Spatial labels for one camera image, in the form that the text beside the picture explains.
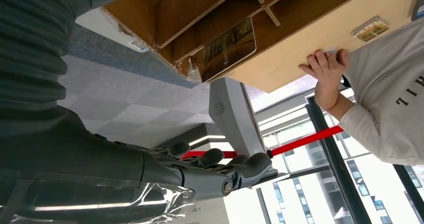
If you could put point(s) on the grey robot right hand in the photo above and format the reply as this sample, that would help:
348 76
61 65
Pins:
82 156

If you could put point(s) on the gold patterned card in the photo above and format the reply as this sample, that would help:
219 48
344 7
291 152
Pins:
371 29

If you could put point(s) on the person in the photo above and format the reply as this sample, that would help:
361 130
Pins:
391 93

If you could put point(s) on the wooden compartment organizer box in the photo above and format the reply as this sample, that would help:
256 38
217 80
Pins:
298 4

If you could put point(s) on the red floor stripe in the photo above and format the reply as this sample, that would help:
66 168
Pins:
304 140

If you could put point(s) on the clear plastic film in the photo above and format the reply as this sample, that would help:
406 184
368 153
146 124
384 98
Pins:
159 199

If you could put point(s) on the grey kiosk display stand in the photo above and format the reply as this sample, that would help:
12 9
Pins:
232 116

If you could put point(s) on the dark grey carpet rug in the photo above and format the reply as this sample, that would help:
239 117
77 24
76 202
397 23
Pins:
109 54

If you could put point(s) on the black window frame post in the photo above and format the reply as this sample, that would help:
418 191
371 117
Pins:
409 186
331 163

